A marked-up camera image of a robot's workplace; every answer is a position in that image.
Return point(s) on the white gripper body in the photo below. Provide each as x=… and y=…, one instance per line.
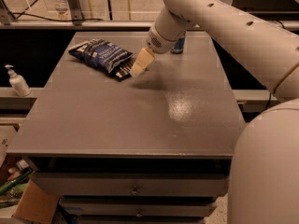
x=158, y=43

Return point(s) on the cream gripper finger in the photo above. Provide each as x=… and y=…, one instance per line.
x=144, y=58

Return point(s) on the black rxbar chocolate bar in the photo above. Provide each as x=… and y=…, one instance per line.
x=122, y=71

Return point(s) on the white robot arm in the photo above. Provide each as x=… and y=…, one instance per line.
x=264, y=174

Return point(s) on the blue chip bag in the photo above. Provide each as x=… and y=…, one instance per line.
x=100, y=54

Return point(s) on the blue silver energy drink can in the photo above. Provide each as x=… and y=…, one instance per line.
x=179, y=46

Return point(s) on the grey drawer cabinet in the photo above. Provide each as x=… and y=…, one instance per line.
x=179, y=117

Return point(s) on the white pump dispenser bottle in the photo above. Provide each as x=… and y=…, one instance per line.
x=17, y=82

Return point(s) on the top grey drawer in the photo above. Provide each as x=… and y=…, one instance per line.
x=153, y=185

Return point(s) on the grey drawer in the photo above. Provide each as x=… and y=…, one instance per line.
x=153, y=185
x=140, y=206

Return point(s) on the brown cardboard box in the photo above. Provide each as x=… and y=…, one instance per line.
x=36, y=205

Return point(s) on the green stick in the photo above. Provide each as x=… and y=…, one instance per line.
x=13, y=182

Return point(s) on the grey metal rail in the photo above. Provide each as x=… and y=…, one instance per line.
x=292, y=26

